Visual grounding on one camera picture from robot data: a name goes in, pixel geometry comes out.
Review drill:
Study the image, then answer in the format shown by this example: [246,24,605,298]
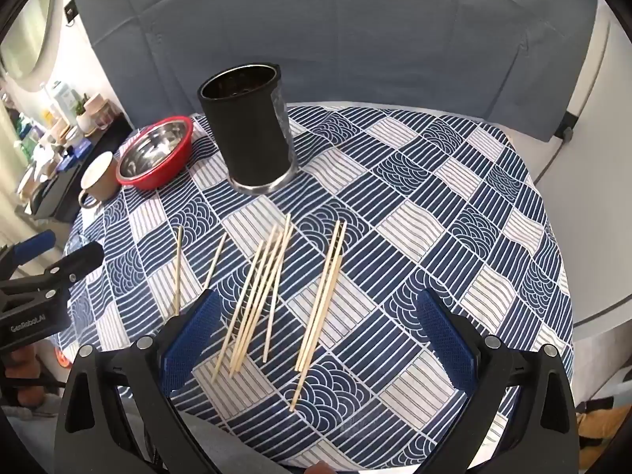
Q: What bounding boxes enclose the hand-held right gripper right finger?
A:
[416,287,579,474]

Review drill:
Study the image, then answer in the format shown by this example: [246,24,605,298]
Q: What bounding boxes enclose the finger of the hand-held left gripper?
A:
[0,241,106,307]
[0,230,56,271]

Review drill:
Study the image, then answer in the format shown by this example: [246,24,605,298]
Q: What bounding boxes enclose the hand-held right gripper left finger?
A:
[52,287,225,474]

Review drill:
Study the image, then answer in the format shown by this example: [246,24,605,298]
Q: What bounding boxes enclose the set of wooden chopsticks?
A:
[173,214,348,412]

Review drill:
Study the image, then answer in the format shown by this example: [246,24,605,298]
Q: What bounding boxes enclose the black cylindrical utensil holder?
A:
[197,63,297,194]

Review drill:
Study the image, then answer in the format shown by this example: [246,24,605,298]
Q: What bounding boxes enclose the person's left hand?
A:
[0,344,45,408]

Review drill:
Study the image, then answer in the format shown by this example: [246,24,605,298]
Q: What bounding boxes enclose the beige mug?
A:
[78,152,122,208]

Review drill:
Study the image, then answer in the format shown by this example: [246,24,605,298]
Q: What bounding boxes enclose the red bowl with steel inside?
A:
[116,116,194,191]

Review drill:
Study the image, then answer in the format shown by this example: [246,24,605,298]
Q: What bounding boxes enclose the blue white patterned tablecloth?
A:
[56,103,576,472]

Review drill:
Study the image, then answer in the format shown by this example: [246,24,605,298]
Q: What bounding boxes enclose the small potted plant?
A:
[74,94,94,134]

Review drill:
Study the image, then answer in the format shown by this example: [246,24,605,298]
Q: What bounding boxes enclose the white bottle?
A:
[52,81,75,115]

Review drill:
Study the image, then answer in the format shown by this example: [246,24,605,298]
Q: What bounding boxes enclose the black clip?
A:
[555,113,578,142]

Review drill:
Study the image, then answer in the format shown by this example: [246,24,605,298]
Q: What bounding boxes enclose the grey fabric backdrop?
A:
[69,0,600,144]

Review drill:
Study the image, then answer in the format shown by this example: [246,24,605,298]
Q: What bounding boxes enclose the oval wall mirror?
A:
[0,0,67,92]

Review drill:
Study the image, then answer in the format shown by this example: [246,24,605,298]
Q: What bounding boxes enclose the grey cable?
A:
[534,139,570,187]

